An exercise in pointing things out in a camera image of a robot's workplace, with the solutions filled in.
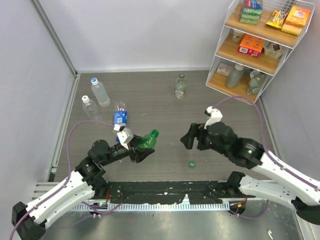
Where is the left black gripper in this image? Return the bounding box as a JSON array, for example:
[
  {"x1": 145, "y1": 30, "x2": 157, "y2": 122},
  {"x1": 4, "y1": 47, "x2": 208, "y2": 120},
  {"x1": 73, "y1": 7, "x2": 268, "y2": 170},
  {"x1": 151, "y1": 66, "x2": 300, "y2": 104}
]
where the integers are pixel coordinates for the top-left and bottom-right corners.
[{"x1": 100, "y1": 134, "x2": 154, "y2": 166}]

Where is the green plastic bottle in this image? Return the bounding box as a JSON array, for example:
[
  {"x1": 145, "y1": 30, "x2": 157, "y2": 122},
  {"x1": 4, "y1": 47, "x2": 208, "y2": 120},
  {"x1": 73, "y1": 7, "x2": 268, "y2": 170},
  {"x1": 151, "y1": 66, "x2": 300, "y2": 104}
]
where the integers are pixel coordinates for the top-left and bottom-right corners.
[{"x1": 138, "y1": 129, "x2": 159, "y2": 149}]

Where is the pepsi bottle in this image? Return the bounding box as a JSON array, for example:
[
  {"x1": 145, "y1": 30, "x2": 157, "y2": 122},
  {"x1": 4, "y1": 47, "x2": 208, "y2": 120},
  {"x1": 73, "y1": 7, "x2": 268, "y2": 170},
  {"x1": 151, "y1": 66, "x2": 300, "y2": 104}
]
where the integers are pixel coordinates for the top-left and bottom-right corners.
[{"x1": 113, "y1": 101, "x2": 128, "y2": 127}]

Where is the clear plastic bottle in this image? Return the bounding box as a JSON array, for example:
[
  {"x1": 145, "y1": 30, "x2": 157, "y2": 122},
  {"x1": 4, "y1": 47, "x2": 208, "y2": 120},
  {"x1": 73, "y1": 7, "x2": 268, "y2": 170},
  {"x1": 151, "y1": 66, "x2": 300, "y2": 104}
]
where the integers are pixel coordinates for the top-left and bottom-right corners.
[{"x1": 82, "y1": 98, "x2": 103, "y2": 122}]

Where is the white bottle cap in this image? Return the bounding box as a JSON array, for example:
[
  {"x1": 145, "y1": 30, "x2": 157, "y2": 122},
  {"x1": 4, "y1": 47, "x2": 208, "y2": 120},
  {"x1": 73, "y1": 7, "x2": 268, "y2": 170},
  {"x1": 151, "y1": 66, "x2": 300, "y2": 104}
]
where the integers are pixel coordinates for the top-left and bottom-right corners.
[{"x1": 81, "y1": 95, "x2": 90, "y2": 104}]

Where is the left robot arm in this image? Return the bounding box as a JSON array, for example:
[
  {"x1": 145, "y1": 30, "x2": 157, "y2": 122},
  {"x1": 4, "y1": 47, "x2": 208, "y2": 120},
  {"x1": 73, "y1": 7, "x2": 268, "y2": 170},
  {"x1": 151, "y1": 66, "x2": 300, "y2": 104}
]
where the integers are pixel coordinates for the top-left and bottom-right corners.
[{"x1": 11, "y1": 135, "x2": 155, "y2": 240}]

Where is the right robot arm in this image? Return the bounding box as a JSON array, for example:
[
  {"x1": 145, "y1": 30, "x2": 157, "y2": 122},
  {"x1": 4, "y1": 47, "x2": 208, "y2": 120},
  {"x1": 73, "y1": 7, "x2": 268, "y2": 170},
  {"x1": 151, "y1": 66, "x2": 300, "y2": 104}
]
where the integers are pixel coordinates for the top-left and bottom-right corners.
[{"x1": 180, "y1": 122, "x2": 320, "y2": 225}]

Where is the clear glass bottle green cap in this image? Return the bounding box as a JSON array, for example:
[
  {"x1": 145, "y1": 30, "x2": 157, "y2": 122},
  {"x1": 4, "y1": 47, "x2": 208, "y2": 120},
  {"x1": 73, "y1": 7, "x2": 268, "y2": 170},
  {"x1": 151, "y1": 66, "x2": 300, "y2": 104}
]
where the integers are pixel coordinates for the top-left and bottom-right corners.
[{"x1": 174, "y1": 73, "x2": 187, "y2": 99}]

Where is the clear bottle blue cap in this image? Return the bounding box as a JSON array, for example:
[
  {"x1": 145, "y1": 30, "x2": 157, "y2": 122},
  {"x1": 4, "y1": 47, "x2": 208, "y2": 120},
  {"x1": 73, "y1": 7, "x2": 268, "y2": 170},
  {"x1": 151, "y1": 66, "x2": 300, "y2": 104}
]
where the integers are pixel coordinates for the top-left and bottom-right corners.
[{"x1": 90, "y1": 77, "x2": 111, "y2": 107}]

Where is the grey green bottle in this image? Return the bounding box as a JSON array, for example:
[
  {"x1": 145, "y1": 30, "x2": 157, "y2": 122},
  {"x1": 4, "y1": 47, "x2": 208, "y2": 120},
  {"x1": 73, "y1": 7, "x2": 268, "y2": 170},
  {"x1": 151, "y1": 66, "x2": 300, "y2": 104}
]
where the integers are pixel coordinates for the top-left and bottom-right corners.
[{"x1": 225, "y1": 63, "x2": 245, "y2": 89}]

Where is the clear bottle on shelf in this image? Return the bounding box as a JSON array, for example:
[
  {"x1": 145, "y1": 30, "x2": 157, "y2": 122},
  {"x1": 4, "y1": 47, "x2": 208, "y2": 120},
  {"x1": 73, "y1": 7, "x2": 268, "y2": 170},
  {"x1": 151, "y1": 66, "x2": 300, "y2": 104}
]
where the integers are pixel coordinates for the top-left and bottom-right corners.
[{"x1": 246, "y1": 70, "x2": 265, "y2": 96}]

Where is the pink white packet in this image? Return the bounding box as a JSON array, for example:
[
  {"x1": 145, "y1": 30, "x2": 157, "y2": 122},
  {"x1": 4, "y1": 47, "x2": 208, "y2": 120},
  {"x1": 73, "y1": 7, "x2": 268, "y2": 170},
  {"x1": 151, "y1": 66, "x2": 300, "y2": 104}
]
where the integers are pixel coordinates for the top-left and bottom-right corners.
[{"x1": 216, "y1": 62, "x2": 234, "y2": 77}]

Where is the orange pink box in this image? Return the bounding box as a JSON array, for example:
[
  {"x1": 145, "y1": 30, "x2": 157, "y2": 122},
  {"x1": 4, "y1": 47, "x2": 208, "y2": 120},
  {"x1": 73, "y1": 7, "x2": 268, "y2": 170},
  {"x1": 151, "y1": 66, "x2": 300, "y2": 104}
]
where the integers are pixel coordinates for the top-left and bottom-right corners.
[{"x1": 237, "y1": 34, "x2": 265, "y2": 58}]

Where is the white cup on shelf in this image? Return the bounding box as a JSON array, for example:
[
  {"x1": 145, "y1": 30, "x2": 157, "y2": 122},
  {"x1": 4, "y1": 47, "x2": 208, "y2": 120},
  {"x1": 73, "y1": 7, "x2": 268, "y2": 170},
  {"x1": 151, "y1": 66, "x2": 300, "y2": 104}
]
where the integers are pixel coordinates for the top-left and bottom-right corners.
[{"x1": 232, "y1": 29, "x2": 245, "y2": 43}]

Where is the green sponge pack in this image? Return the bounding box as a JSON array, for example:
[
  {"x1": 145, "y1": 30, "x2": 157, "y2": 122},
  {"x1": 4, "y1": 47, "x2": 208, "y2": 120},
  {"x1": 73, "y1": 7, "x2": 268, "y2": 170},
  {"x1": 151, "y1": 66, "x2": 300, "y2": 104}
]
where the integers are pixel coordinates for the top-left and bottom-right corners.
[{"x1": 240, "y1": 0, "x2": 263, "y2": 25}]

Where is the yellow snack bag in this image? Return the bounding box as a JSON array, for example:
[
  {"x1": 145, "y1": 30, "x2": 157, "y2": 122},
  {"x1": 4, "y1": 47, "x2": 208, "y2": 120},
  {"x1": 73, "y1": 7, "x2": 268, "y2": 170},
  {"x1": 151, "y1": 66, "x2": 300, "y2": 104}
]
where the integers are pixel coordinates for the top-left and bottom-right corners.
[{"x1": 266, "y1": 9, "x2": 288, "y2": 29}]

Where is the orange yellow box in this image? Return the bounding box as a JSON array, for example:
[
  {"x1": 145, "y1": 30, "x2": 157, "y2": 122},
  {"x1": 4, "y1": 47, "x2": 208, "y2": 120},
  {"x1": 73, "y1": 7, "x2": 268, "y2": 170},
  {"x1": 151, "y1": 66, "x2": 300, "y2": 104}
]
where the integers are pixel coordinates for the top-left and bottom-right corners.
[{"x1": 281, "y1": 6, "x2": 311, "y2": 36}]

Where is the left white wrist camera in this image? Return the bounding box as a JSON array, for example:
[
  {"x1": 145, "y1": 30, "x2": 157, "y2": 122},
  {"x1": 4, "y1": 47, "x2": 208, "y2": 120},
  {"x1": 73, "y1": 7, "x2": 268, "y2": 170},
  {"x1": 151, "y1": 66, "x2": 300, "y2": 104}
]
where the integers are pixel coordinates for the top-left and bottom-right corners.
[{"x1": 117, "y1": 127, "x2": 134, "y2": 150}]

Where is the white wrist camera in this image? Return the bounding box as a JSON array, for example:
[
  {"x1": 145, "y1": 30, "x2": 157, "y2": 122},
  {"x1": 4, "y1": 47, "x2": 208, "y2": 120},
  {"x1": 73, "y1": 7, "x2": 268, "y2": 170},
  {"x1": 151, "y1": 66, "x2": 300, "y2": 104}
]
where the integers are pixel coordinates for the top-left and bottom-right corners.
[
  {"x1": 204, "y1": 106, "x2": 223, "y2": 130},
  {"x1": 117, "y1": 127, "x2": 134, "y2": 150}
]

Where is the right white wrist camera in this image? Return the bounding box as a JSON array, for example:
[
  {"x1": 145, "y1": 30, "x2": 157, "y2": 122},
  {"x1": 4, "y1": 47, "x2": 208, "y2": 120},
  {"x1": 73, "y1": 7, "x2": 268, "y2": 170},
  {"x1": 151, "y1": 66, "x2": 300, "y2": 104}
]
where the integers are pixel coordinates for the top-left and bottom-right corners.
[{"x1": 204, "y1": 106, "x2": 223, "y2": 130}]

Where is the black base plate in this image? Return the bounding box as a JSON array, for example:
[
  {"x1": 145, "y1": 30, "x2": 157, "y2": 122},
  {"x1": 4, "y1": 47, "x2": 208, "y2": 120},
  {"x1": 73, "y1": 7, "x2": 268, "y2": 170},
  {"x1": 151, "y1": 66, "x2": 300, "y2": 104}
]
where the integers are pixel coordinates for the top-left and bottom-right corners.
[{"x1": 89, "y1": 180, "x2": 245, "y2": 205}]

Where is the white cable duct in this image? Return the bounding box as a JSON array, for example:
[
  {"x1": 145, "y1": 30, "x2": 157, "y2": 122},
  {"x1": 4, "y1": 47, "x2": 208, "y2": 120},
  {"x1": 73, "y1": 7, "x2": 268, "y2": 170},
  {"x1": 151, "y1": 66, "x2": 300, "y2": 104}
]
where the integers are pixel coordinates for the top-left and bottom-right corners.
[{"x1": 70, "y1": 201, "x2": 230, "y2": 212}]

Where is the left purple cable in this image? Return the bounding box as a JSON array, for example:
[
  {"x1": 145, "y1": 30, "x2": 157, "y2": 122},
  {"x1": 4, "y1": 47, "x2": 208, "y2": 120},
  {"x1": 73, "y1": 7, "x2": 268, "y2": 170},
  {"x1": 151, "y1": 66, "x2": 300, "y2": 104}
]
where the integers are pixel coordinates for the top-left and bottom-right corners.
[{"x1": 9, "y1": 120, "x2": 121, "y2": 240}]

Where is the purple cable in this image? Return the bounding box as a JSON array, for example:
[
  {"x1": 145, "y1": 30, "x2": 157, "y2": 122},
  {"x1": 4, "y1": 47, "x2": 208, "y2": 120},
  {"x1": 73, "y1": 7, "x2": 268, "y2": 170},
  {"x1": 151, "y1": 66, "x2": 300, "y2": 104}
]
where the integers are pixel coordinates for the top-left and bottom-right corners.
[
  {"x1": 212, "y1": 95, "x2": 320, "y2": 221},
  {"x1": 9, "y1": 120, "x2": 121, "y2": 240}
]

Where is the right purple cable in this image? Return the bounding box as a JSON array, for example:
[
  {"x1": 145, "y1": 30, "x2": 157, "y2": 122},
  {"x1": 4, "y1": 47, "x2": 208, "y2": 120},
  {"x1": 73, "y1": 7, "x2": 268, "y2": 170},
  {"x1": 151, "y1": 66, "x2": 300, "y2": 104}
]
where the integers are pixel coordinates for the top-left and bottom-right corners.
[{"x1": 212, "y1": 95, "x2": 320, "y2": 221}]

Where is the white wire shelf rack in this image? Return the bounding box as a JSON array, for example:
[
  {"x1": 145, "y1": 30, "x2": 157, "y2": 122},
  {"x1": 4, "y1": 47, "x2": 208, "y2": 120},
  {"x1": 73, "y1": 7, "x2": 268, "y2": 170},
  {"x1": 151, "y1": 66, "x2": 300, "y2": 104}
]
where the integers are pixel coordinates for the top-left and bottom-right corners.
[{"x1": 206, "y1": 0, "x2": 316, "y2": 103}]

